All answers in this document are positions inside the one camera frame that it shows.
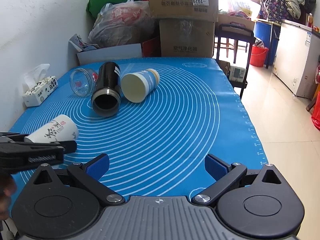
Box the black metal cart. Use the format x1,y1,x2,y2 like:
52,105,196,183
215,24,255,99

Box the white chest freezer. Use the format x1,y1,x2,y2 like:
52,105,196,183
273,20,319,99

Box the blue plastic barrel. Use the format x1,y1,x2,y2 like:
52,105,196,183
253,21,281,66

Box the red plastic bucket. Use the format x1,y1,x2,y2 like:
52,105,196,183
249,46,268,67

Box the person's left hand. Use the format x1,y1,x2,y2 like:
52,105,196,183
0,170,17,220

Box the white tissue box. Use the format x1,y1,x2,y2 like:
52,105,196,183
22,63,59,107

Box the white open box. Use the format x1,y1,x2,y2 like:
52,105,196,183
68,33,161,66

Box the red bag on floor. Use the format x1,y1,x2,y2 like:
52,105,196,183
311,93,320,130

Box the lower cardboard box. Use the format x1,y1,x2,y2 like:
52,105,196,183
159,19,215,57

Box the blue white paper cup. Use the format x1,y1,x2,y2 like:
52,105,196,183
121,69,160,103

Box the blue silicone baking mat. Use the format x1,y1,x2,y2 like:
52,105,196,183
11,58,267,197

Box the white card with red print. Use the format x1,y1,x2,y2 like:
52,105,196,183
68,34,100,53

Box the purple floral bag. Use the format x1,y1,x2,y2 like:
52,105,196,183
259,0,293,22

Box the clear glass cup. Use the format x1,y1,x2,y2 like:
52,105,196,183
69,68,98,97

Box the white calligraphy paper cup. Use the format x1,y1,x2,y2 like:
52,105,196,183
24,114,79,143

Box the small white appliance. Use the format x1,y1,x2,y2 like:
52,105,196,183
228,65,246,82

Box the clear plastic bag red contents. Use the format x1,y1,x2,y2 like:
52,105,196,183
88,1,157,48

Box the black thermos bottle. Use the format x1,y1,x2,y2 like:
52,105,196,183
91,62,121,118

